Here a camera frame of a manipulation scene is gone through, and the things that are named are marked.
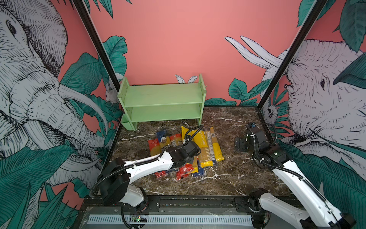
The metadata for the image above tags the red spaghetti pack white label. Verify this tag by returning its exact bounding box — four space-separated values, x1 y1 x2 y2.
170 134 194 181

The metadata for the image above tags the yellow spaghetti pack top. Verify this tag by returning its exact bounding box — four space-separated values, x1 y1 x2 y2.
181 126 198 173

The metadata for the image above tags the blue Ankara spaghetti pack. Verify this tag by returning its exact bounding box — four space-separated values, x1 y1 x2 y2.
156 129 179 154

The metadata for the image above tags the red yellow spaghetti pack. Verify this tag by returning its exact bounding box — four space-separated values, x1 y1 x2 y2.
148 139 168 178

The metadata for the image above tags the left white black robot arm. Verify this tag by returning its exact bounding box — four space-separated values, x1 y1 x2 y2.
89 141 201 211

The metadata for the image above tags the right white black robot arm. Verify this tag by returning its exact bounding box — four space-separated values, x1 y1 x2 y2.
234 122 356 229

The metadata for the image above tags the green wooden two-tier shelf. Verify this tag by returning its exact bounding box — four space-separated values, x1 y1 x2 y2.
117 74 206 131

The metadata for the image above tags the yellow Pastatime spaghetti pack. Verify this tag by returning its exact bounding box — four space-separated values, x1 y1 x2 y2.
192 130 213 170

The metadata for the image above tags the blue spaghetti pack underneath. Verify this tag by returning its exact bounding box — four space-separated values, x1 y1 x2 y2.
192 168 205 177

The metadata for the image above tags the yellow spaghetti pack white label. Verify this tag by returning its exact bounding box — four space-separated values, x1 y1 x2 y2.
205 127 225 166

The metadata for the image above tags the white perforated strip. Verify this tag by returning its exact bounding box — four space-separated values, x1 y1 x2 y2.
87 214 253 226

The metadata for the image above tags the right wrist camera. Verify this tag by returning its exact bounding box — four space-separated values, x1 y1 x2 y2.
247 122 257 129

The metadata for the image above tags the right black frame post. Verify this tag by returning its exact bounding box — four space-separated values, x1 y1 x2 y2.
256 0 327 110

